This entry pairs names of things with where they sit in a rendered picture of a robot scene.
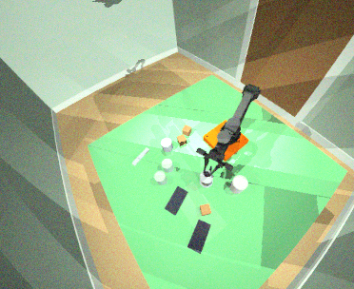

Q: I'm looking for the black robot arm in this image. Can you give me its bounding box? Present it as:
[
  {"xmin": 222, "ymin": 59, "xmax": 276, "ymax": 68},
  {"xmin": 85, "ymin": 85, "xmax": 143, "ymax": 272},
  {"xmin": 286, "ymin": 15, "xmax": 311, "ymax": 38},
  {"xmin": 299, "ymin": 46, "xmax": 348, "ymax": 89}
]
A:
[{"xmin": 207, "ymin": 84, "xmax": 261, "ymax": 162}]

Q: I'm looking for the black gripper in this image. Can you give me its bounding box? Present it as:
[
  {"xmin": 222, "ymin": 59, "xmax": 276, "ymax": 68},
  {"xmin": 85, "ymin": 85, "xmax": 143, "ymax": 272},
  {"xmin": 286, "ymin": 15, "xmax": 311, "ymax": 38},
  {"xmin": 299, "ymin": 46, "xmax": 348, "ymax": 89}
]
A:
[{"xmin": 196, "ymin": 144, "xmax": 233, "ymax": 177}]

